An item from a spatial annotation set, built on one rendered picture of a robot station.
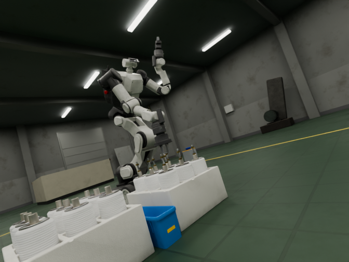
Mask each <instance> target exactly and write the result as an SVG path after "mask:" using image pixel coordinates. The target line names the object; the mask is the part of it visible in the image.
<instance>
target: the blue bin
mask: <svg viewBox="0 0 349 262"><path fill-rule="evenodd" d="M142 208H143V211H144V215H145V219H146V222H147V226H148V229H149V232H150V236H151V239H152V243H153V246H154V247H158V248H163V249H167V248H168V247H170V246H171V245H172V244H174V243H175V242H176V241H177V240H179V239H180V238H181V237H182V235H181V231H180V227H179V223H178V219H177V215H176V207H175V206H143V207H142Z"/></svg>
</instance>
